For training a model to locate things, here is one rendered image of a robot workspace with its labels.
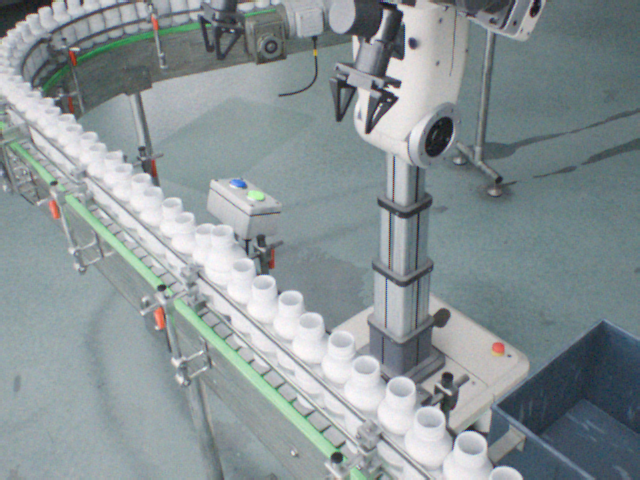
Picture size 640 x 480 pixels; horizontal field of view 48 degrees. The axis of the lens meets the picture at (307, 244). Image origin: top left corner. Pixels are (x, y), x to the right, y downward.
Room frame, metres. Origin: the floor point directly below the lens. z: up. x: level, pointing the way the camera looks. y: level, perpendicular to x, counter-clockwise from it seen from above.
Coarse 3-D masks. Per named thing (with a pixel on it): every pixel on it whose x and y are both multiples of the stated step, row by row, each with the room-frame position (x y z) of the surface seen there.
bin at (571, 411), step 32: (608, 320) 0.94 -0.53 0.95; (576, 352) 0.90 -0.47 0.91; (608, 352) 0.92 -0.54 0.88; (544, 384) 0.85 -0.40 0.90; (576, 384) 0.92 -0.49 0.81; (608, 384) 0.91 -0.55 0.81; (512, 416) 0.80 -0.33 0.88; (544, 416) 0.86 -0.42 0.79; (576, 416) 0.90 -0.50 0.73; (608, 416) 0.89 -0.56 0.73; (512, 448) 0.69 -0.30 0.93; (544, 448) 0.68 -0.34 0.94; (576, 448) 0.83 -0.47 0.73; (608, 448) 0.82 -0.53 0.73
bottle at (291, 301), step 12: (288, 300) 0.83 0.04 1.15; (300, 300) 0.82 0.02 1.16; (288, 312) 0.80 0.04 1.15; (300, 312) 0.80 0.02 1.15; (276, 324) 0.81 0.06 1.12; (288, 324) 0.80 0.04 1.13; (276, 336) 0.80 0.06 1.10; (288, 336) 0.79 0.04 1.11; (288, 360) 0.79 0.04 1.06; (288, 372) 0.79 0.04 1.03
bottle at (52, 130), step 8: (48, 112) 1.52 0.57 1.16; (56, 112) 1.51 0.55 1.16; (48, 120) 1.50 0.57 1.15; (56, 120) 1.50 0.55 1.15; (48, 128) 1.50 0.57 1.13; (56, 128) 1.50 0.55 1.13; (48, 136) 1.49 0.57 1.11; (56, 136) 1.49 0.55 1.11; (56, 152) 1.49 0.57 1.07; (56, 160) 1.49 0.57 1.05; (56, 168) 1.50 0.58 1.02; (64, 168) 1.49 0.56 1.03
